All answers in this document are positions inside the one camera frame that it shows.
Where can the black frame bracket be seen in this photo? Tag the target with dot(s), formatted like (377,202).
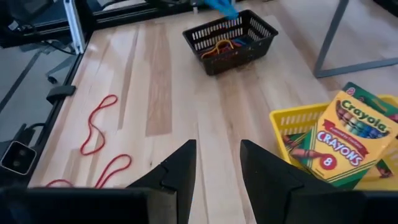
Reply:
(60,92)

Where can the black plastic basket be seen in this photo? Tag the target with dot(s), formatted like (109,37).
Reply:
(233,65)

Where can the blue rubber band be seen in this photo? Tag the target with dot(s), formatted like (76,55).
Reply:
(241,41)
(224,7)

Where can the silver table-level camera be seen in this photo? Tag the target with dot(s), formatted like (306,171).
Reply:
(18,157)

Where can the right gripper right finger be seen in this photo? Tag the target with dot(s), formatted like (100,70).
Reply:
(267,186)

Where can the grey perforated metal shelf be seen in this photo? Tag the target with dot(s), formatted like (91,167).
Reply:
(332,34)

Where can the white upright bar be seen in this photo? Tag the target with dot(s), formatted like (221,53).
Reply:
(74,28)

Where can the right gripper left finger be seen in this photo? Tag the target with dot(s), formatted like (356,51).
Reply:
(180,174)

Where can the yellow plastic basket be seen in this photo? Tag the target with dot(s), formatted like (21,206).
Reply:
(276,124)

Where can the long red rubber band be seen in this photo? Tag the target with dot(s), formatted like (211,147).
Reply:
(81,152)

